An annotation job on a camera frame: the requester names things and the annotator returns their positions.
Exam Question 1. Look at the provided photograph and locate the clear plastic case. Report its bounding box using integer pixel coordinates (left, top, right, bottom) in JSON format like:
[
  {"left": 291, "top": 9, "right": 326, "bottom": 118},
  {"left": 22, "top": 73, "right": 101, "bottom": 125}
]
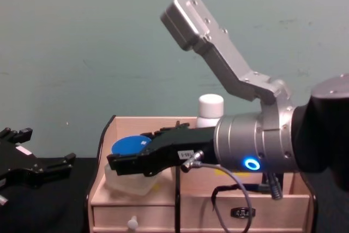
[{"left": 104, "top": 162, "right": 162, "bottom": 196}]

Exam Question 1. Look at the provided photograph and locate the white plastic bottle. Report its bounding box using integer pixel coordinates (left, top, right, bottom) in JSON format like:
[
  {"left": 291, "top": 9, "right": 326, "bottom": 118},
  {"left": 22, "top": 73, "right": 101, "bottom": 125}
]
[{"left": 196, "top": 94, "right": 225, "bottom": 129}]

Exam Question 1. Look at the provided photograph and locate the wooden drawer with black handle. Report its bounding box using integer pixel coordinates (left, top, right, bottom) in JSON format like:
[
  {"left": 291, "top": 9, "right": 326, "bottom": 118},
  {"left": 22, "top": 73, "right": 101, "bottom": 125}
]
[{"left": 179, "top": 195, "right": 311, "bottom": 230}]

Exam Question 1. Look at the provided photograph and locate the grey cable with silver plug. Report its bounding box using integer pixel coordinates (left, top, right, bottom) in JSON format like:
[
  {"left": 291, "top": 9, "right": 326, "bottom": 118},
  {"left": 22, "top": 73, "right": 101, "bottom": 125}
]
[{"left": 181, "top": 150, "right": 252, "bottom": 233}]

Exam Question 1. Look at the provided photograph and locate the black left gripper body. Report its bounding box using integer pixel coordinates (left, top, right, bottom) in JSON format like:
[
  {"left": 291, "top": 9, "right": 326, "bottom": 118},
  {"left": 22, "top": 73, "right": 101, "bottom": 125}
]
[{"left": 0, "top": 141, "right": 42, "bottom": 190}]

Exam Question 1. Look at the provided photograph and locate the light wooden desk organizer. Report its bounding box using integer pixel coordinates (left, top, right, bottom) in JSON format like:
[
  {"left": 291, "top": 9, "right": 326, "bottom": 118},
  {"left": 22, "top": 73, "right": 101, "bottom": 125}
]
[{"left": 86, "top": 115, "right": 318, "bottom": 233}]

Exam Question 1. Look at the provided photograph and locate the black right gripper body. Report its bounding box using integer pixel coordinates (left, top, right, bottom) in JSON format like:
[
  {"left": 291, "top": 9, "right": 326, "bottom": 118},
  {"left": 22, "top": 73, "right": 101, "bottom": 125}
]
[{"left": 143, "top": 126, "right": 219, "bottom": 168}]

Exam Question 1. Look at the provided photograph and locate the round blue disc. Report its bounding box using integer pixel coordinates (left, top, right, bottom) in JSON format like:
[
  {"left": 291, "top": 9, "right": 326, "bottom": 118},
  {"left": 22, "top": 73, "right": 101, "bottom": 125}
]
[{"left": 111, "top": 134, "right": 152, "bottom": 156}]

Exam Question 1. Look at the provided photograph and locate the wooden drawer with white knob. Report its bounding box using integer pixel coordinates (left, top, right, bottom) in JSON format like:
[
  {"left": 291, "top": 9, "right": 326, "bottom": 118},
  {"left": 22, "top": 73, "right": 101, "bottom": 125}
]
[{"left": 92, "top": 205, "right": 176, "bottom": 230}]

